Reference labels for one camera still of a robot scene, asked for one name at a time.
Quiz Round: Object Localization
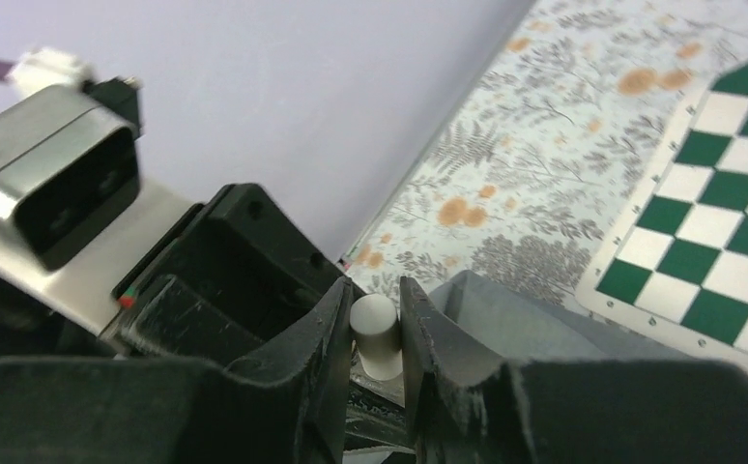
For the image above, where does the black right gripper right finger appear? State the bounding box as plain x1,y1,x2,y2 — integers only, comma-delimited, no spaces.
400,277,748,463

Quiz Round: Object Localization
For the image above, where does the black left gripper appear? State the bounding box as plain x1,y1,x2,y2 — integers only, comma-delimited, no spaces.
101,184,346,365

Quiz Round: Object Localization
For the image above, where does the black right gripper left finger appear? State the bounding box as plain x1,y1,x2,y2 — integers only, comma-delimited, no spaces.
0,277,354,463

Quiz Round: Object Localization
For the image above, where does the clear nail polish bottle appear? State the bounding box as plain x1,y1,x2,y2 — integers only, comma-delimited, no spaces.
348,368,405,410

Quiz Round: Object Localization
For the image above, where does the grey sleeved forearm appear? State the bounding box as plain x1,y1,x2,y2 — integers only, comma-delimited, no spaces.
429,271,691,361

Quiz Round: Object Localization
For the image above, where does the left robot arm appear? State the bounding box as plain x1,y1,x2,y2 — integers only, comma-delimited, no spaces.
0,181,342,366

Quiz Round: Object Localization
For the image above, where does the floral tablecloth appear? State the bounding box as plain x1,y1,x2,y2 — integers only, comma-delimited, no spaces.
350,1,748,328

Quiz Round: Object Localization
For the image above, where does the green white chess mat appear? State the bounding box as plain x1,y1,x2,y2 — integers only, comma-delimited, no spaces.
575,63,748,371

